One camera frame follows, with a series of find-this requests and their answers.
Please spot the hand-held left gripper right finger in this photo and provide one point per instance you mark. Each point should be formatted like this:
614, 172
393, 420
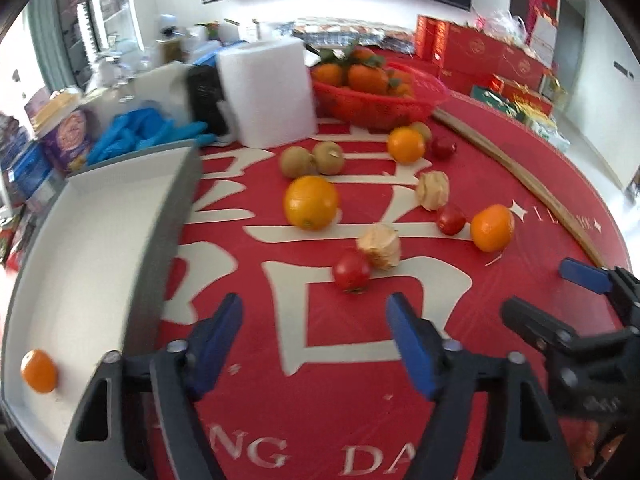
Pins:
410, 345

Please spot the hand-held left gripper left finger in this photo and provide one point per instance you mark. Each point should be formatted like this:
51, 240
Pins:
222, 340

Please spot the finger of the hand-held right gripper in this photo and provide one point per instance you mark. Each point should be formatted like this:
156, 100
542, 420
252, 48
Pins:
530, 321
582, 274

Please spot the red cherry tomato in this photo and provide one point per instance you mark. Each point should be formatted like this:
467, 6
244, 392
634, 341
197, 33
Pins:
443, 147
451, 220
351, 271

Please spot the husked ground cherry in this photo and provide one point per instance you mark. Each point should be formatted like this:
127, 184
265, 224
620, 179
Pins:
380, 246
432, 190

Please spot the grey tray with white inside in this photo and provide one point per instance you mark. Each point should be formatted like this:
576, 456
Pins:
100, 240

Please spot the large orange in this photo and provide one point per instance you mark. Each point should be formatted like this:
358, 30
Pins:
311, 202

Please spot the small orange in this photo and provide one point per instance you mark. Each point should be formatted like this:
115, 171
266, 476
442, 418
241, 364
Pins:
39, 371

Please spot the long wooden stick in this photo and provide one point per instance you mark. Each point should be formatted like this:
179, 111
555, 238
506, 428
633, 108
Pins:
520, 170

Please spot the pile of snack packets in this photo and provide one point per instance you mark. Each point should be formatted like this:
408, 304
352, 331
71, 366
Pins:
547, 127

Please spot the brown kiwi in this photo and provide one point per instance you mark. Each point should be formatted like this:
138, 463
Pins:
329, 158
424, 130
296, 162

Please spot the blue rubber gloves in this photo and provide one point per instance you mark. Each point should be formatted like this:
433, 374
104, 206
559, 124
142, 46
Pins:
135, 132

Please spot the grey door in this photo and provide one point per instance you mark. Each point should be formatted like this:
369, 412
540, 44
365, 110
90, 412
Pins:
570, 40

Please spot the red plastic basket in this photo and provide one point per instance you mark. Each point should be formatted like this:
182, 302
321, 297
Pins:
380, 110

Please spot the black electronic device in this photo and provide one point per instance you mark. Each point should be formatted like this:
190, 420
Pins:
206, 97

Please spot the stack of red gift boxes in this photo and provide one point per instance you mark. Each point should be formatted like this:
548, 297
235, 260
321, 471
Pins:
475, 50

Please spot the white paper towel roll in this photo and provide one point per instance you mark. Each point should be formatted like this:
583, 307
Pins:
267, 92

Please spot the purple cup with yellow lid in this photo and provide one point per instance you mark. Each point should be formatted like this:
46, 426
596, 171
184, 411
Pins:
67, 135

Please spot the tangerine with leaves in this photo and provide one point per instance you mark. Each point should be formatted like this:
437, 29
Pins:
327, 74
362, 55
367, 79
400, 87

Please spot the blue carton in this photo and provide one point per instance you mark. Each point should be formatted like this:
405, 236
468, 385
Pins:
25, 172

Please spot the clear plastic bag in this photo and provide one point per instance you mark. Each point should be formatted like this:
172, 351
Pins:
500, 22

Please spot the white plastic jug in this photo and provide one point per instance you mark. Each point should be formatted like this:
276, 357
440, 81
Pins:
150, 85

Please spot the pump bottle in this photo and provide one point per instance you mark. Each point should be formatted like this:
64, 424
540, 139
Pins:
169, 45

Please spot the plaid folded cloth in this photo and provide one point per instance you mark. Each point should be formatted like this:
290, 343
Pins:
345, 32

